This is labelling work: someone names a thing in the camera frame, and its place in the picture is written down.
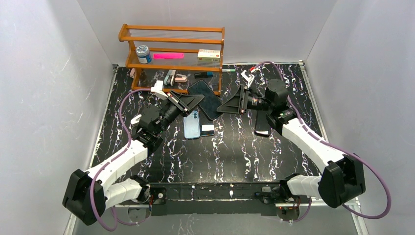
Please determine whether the pink ruler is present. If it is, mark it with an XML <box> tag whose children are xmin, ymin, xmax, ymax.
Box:
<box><xmin>153</xmin><ymin>52</ymin><xmax>184</xmax><ymax>59</ymax></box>

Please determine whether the light blue phone case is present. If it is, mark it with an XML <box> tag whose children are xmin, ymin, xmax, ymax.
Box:
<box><xmin>184</xmin><ymin>110</ymin><xmax>201</xmax><ymax>140</ymax></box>

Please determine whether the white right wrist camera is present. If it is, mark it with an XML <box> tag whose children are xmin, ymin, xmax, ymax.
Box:
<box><xmin>241</xmin><ymin>67</ymin><xmax>256</xmax><ymax>89</ymax></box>

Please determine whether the grey blue stapler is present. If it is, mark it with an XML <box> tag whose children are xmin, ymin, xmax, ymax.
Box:
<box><xmin>163</xmin><ymin>70</ymin><xmax>176</xmax><ymax>86</ymax></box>

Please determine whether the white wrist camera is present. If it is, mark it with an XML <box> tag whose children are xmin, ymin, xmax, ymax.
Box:
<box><xmin>241</xmin><ymin>67</ymin><xmax>256</xmax><ymax>89</ymax></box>
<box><xmin>150</xmin><ymin>80</ymin><xmax>168</xmax><ymax>100</ymax></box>

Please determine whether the pink stapler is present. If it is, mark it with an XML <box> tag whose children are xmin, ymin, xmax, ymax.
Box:
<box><xmin>174</xmin><ymin>74</ymin><xmax>187</xmax><ymax>83</ymax></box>

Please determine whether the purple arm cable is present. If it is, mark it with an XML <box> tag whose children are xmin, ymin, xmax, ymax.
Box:
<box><xmin>253</xmin><ymin>61</ymin><xmax>392</xmax><ymax>224</ymax></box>
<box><xmin>90</xmin><ymin>87</ymin><xmax>153</xmax><ymax>233</ymax></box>

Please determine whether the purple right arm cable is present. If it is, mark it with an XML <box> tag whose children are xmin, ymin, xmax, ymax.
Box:
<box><xmin>253</xmin><ymin>61</ymin><xmax>392</xmax><ymax>224</ymax></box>

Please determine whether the blue white jar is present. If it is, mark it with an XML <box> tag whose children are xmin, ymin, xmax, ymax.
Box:
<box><xmin>135</xmin><ymin>45</ymin><xmax>152</xmax><ymax>64</ymax></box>

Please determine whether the orange wooden shelf rack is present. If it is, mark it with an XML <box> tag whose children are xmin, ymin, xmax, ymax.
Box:
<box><xmin>118</xmin><ymin>24</ymin><xmax>225</xmax><ymax>95</ymax></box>

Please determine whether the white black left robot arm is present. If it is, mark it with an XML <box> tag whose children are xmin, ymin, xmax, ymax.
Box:
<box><xmin>62</xmin><ymin>92</ymin><xmax>205</xmax><ymax>231</ymax></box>

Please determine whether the blue black marker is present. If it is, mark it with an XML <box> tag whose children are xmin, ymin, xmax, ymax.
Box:
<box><xmin>194</xmin><ymin>71</ymin><xmax>213</xmax><ymax>78</ymax></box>

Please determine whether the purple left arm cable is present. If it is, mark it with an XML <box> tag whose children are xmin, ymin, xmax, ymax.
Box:
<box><xmin>90</xmin><ymin>87</ymin><xmax>153</xmax><ymax>233</ymax></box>

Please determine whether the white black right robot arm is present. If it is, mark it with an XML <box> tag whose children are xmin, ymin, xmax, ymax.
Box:
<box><xmin>217</xmin><ymin>79</ymin><xmax>366</xmax><ymax>208</ymax></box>

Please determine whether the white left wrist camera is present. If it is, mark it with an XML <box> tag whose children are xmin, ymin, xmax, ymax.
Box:
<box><xmin>150</xmin><ymin>80</ymin><xmax>168</xmax><ymax>100</ymax></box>

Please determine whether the white red box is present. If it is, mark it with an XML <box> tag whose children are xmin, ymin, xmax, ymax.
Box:
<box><xmin>197</xmin><ymin>49</ymin><xmax>221</xmax><ymax>62</ymax></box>

